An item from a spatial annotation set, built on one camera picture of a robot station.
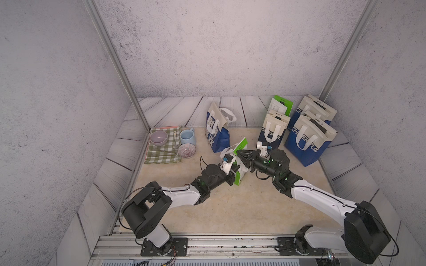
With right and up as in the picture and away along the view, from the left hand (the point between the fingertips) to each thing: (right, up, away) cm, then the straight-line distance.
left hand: (242, 168), depth 80 cm
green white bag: (-1, 0, +1) cm, 1 cm away
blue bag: (+38, +14, +11) cm, 42 cm away
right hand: (-3, +8, -8) cm, 11 cm away
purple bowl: (-51, +15, +32) cm, 62 cm away
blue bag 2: (-12, +19, +16) cm, 27 cm away
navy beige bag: (+18, +21, +9) cm, 29 cm away
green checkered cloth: (-43, +5, +28) cm, 52 cm away
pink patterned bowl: (-32, +7, +27) cm, 42 cm away
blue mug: (-31, +16, +31) cm, 47 cm away
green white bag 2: (+25, +34, +18) cm, 46 cm away
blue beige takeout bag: (+45, +32, +18) cm, 58 cm away
